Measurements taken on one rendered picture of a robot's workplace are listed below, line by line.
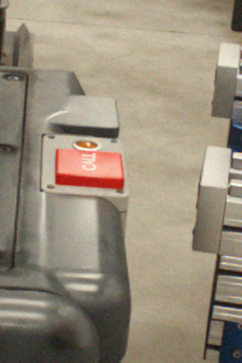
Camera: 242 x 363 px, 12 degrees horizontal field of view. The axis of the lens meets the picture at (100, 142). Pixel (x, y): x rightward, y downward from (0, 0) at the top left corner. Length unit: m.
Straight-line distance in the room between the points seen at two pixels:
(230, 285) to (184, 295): 2.02
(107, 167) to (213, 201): 0.39
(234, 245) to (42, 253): 0.56
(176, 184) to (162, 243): 0.50
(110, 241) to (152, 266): 2.69
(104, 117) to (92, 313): 0.35
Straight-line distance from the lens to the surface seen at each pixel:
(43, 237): 0.89
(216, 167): 1.42
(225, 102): 1.85
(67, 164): 1.00
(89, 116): 1.15
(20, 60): 2.59
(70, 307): 0.81
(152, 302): 3.38
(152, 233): 3.79
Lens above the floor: 1.65
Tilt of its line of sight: 22 degrees down
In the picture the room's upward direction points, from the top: 5 degrees clockwise
